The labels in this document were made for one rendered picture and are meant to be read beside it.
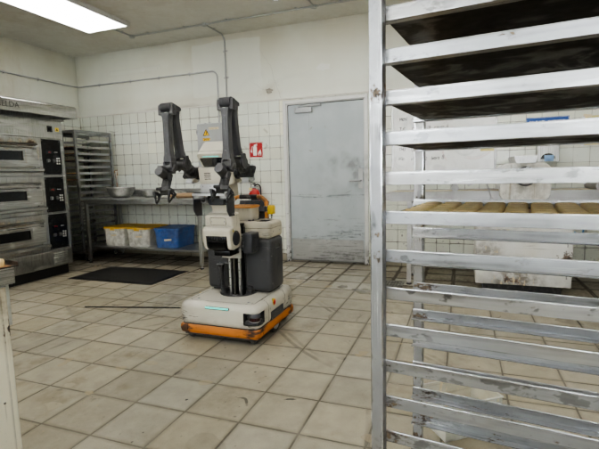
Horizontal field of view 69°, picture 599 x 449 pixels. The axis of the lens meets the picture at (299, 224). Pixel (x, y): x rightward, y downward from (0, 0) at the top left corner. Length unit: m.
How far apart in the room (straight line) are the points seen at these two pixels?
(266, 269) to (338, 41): 3.33
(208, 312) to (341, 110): 3.29
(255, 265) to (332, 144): 2.68
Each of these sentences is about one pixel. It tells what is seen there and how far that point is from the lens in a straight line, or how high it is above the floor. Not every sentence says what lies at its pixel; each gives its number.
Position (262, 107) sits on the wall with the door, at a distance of 5.90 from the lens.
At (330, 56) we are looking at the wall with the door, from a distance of 5.69.
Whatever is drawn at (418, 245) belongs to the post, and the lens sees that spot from 1.46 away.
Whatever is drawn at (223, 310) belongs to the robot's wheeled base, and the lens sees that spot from 3.08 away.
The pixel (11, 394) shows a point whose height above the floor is 0.50.
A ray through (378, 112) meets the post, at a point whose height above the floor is 1.29.
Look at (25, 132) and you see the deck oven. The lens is 5.81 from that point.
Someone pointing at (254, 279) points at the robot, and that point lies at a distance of 3.28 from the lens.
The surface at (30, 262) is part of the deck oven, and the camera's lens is 5.80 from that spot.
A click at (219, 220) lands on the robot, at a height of 0.85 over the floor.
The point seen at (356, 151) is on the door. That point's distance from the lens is 5.47.
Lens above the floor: 1.16
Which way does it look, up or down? 7 degrees down
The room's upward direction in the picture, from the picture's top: 1 degrees counter-clockwise
